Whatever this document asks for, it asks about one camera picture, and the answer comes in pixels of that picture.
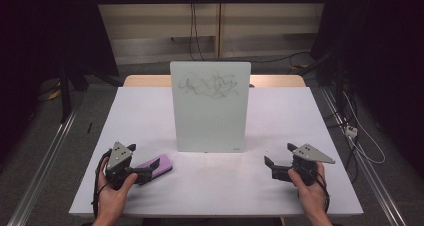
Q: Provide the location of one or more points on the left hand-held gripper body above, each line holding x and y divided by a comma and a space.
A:
119, 157

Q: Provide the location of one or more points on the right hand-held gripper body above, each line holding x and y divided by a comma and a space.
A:
305, 167

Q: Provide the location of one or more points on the purple whiteboard eraser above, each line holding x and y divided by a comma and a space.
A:
162, 163

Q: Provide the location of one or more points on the white glass desktop whiteboard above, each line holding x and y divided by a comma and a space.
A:
210, 119

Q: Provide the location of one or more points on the person's right hand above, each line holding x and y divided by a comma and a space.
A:
313, 197

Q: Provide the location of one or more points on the person's left hand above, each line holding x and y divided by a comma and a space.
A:
111, 199

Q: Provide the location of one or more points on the black pen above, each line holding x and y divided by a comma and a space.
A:
89, 128

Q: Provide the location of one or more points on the white floor power strip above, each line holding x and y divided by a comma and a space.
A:
351, 131

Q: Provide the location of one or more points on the wooden table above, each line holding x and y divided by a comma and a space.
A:
146, 81

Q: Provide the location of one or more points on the black metal stand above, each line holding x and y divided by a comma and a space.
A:
65, 92

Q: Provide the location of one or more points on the black curtain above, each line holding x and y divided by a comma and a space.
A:
43, 29
383, 52

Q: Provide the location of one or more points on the metal floor rail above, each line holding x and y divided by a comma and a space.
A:
370, 172
43, 166

